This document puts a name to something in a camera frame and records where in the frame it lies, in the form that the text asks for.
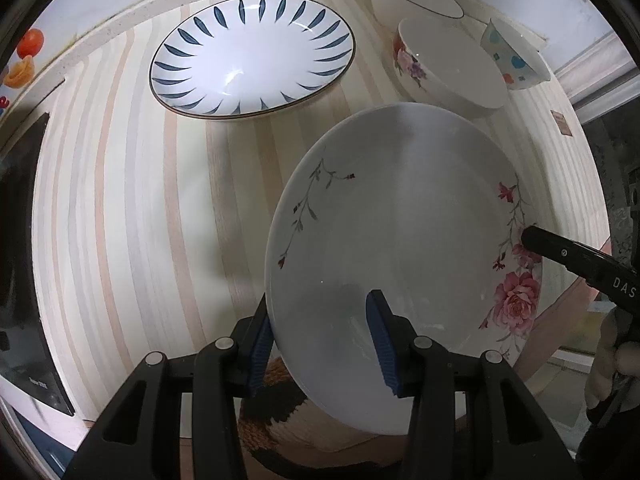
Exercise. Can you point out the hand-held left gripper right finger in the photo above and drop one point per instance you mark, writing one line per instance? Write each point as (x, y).
(382, 340)

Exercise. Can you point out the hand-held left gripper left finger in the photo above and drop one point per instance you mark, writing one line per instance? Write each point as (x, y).
(260, 355)

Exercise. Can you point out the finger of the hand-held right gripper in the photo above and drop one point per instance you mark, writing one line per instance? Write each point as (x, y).
(555, 250)

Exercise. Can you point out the white rose-print plate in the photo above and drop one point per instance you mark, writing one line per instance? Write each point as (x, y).
(400, 235)

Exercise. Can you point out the white polka dot bowl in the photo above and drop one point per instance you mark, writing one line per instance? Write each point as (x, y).
(505, 55)

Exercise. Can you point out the white flower-print bowl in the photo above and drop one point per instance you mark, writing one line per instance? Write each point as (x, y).
(450, 70)

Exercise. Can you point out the white plate with blue leaves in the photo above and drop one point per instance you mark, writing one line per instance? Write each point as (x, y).
(250, 60)

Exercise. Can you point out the person's right hand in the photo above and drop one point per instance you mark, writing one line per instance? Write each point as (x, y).
(607, 365)

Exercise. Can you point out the brown and white knitted cloth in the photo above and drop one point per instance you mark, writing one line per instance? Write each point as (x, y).
(270, 410)

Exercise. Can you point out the small brown label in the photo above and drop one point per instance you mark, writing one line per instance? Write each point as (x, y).
(561, 122)

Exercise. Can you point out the striped tablecloth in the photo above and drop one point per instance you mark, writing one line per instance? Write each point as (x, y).
(125, 210)

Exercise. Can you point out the black induction cooker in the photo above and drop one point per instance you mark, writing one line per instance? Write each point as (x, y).
(20, 260)

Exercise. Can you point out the white door frame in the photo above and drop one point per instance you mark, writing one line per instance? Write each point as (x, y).
(595, 75)

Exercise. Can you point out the fruit wall sticker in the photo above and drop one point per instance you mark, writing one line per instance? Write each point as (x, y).
(27, 50)

